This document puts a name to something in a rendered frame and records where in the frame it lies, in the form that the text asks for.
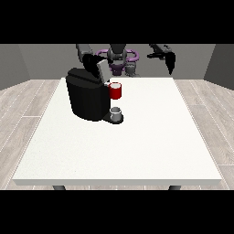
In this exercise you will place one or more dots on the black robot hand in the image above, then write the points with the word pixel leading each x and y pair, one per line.
pixel 90 62
pixel 170 62

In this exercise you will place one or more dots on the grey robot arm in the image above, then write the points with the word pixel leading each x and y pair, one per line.
pixel 158 50
pixel 84 50

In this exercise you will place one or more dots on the pale grey machine lid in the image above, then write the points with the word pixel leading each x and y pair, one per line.
pixel 103 71

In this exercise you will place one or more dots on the black coffee machine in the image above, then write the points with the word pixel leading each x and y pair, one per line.
pixel 87 97

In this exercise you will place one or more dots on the red pod holder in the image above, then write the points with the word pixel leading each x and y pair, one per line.
pixel 115 91

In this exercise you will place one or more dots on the small grey coffee pod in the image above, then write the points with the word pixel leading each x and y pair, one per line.
pixel 130 69

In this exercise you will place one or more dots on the grey robot trunk purple rings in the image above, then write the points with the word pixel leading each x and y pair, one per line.
pixel 117 58

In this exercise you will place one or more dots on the small grey cup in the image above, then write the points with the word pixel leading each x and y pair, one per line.
pixel 115 114

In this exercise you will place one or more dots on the dark table leg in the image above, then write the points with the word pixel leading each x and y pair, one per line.
pixel 175 187
pixel 59 187

